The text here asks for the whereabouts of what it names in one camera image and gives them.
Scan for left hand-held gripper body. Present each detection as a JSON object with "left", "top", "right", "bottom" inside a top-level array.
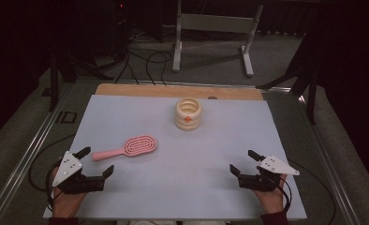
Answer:
[{"left": 52, "top": 151, "right": 106, "bottom": 195}]

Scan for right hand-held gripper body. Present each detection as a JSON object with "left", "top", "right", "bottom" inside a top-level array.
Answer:
[{"left": 238, "top": 155, "right": 301, "bottom": 192}]

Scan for pink hairbrush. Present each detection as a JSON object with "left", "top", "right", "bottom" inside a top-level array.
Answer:
[{"left": 92, "top": 134, "right": 158, "bottom": 162}]

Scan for cream ribbed cup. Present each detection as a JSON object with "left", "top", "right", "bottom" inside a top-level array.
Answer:
[{"left": 174, "top": 97, "right": 203, "bottom": 131}]

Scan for person's left hand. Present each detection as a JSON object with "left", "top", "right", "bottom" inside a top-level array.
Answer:
[{"left": 49, "top": 167, "right": 87, "bottom": 218}]

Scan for person's right hand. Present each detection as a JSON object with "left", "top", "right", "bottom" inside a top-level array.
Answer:
[{"left": 253, "top": 173, "right": 288, "bottom": 215}]

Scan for white table mat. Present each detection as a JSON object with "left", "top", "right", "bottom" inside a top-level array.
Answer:
[{"left": 42, "top": 94, "right": 308, "bottom": 221}]

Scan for black stand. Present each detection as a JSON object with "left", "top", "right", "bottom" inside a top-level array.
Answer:
[
  {"left": 256, "top": 31, "right": 318, "bottom": 125},
  {"left": 49, "top": 50, "right": 115, "bottom": 113}
]

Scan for grey metal stand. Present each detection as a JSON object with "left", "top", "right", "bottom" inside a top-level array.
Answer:
[{"left": 171, "top": 0, "right": 264, "bottom": 78}]

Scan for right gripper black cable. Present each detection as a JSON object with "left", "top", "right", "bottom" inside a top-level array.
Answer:
[{"left": 274, "top": 158, "right": 337, "bottom": 225}]

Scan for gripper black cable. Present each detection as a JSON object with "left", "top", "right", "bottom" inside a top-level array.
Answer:
[
  {"left": 274, "top": 158, "right": 337, "bottom": 225},
  {"left": 28, "top": 134, "right": 77, "bottom": 212}
]

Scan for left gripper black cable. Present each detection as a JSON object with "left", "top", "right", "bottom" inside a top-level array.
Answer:
[{"left": 28, "top": 134, "right": 77, "bottom": 212}]

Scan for aluminium floor rail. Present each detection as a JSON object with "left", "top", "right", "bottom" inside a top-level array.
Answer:
[
  {"left": 298, "top": 93, "right": 360, "bottom": 225},
  {"left": 0, "top": 83, "right": 75, "bottom": 225}
]

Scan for black floor cables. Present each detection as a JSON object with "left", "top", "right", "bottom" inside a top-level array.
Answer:
[{"left": 114, "top": 29, "right": 173, "bottom": 86}]

